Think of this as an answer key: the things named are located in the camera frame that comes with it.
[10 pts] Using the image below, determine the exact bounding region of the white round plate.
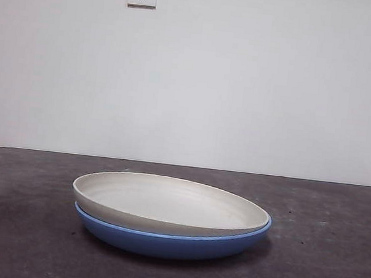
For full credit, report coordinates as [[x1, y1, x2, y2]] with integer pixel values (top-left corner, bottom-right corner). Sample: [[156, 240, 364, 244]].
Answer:
[[68, 165, 274, 246]]

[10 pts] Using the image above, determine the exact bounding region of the blue round plate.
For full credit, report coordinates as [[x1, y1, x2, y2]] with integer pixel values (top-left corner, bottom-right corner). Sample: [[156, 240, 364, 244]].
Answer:
[[70, 196, 274, 271]]

